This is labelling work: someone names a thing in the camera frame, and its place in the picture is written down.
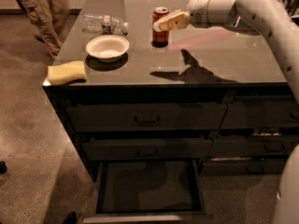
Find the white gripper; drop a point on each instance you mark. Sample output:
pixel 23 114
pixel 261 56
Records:
pixel 201 10

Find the red coke can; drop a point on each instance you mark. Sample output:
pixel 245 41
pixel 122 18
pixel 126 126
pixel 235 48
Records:
pixel 159 39

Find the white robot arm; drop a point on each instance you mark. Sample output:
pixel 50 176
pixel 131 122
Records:
pixel 269 19

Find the top left drawer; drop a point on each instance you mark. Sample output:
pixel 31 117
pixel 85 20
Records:
pixel 145 117

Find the top right drawer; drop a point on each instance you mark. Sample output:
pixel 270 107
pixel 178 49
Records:
pixel 261 112

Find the middle left drawer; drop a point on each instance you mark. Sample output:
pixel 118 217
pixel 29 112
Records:
pixel 154 148

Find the middle right drawer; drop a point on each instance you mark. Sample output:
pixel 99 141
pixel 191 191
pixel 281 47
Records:
pixel 253 146

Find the bottom right drawer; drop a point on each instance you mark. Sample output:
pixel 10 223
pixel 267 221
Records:
pixel 242 167

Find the open bottom left drawer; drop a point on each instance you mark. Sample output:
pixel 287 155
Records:
pixel 148 192

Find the black object on floor bottom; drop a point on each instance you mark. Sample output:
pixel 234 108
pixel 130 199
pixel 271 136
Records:
pixel 71 218

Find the black object on floor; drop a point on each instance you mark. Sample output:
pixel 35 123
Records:
pixel 71 218
pixel 3 167

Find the clear plastic water bottle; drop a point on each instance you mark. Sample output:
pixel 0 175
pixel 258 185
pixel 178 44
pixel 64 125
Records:
pixel 104 24

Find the white paper bowl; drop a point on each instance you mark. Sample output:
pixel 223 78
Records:
pixel 107 48

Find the dark cabinet with drawers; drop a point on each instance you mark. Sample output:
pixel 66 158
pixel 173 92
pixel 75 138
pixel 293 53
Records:
pixel 209 65

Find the yellow sponge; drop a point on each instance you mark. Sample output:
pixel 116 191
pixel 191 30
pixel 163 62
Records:
pixel 66 72

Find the person in khaki trousers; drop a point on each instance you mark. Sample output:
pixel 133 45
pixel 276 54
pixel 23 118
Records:
pixel 49 17

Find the black object on floor left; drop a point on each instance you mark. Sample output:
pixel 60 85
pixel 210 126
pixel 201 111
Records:
pixel 3 167

